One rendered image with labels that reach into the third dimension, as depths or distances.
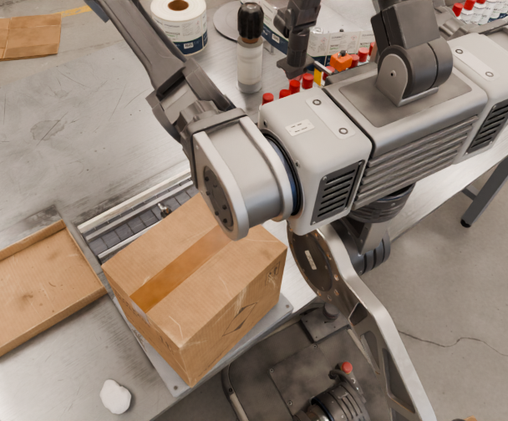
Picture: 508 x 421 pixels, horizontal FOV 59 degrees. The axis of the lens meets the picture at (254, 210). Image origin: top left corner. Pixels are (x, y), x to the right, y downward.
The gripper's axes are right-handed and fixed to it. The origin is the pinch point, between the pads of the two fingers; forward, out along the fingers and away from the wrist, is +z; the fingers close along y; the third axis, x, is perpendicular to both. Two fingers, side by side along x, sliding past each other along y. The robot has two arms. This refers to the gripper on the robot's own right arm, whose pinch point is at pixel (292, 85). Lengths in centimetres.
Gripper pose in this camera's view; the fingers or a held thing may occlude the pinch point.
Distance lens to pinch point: 146.7
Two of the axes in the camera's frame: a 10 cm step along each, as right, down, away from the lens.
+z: -0.3, 5.8, 8.2
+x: 6.0, 6.7, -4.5
